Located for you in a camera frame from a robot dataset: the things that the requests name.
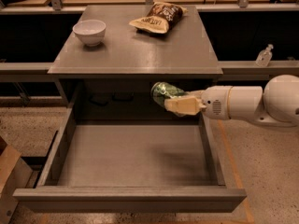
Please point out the clear sanitizer bottle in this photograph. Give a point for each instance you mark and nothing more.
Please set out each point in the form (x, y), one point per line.
(264, 56)

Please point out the brown chip bag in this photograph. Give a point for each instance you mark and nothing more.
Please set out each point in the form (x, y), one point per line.
(161, 18)

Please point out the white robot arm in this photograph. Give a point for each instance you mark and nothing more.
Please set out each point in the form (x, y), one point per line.
(275, 105)

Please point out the grey cabinet with top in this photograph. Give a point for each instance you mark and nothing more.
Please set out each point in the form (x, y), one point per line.
(118, 74)

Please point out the cardboard box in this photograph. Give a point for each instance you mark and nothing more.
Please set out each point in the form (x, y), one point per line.
(14, 174)

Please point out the green soda can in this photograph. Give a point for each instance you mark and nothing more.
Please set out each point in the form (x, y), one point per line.
(161, 91)

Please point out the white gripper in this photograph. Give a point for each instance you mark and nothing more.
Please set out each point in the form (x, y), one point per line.
(215, 102)

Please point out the white ceramic bowl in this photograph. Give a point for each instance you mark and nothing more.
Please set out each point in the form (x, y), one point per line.
(90, 32)

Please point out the open grey top drawer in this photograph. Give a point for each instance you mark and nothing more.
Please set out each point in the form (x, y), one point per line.
(132, 166)

